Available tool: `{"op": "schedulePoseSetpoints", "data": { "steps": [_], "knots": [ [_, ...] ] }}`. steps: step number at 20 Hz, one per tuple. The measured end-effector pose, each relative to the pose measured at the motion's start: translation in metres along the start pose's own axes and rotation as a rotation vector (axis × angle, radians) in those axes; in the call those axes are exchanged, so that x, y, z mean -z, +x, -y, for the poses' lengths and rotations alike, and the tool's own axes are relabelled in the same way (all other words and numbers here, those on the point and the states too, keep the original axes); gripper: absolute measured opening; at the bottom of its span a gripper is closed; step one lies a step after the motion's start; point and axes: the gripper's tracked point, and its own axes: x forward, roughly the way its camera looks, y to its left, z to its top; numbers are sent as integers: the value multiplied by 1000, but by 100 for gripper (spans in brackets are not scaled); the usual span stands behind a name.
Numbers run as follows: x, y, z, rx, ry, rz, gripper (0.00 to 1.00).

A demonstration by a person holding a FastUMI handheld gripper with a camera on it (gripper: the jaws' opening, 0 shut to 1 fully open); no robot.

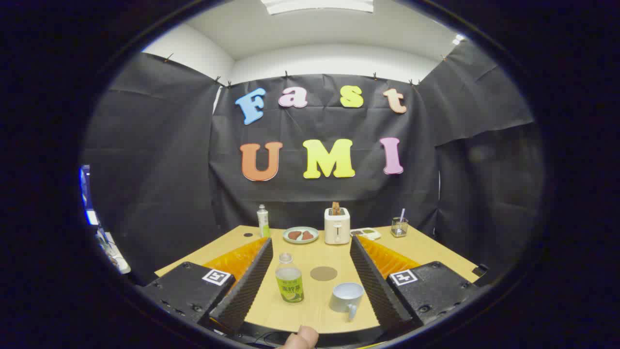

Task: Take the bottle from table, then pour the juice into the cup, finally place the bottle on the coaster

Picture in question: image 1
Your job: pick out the long ceiling light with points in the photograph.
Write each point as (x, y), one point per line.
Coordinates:
(317, 5)

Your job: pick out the blue lit monitor screen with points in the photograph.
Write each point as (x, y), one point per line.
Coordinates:
(86, 194)

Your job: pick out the brown toast slice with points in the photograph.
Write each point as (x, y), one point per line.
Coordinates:
(335, 208)

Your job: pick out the white object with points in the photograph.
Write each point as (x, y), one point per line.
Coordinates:
(115, 253)

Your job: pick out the pale green plate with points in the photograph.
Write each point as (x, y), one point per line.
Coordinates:
(301, 241)

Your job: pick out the white toaster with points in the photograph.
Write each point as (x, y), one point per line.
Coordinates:
(337, 228)

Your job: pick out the slim white green bottle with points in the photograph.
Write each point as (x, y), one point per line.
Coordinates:
(263, 223)

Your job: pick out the round brown coaster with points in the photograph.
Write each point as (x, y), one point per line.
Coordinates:
(323, 274)

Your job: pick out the wooden table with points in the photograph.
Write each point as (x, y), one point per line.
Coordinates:
(300, 315)

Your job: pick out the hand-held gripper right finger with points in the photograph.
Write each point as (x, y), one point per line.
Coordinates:
(375, 286)

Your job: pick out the pale blue cup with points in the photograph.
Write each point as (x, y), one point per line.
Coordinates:
(345, 295)

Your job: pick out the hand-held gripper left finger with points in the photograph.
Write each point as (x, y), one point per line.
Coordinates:
(247, 286)

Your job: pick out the green label juice bottle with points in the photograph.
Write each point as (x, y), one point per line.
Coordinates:
(289, 286)

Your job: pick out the small ceiling light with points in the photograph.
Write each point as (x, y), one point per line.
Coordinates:
(458, 39)

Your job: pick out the white divided snack tray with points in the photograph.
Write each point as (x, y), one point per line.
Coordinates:
(370, 235)

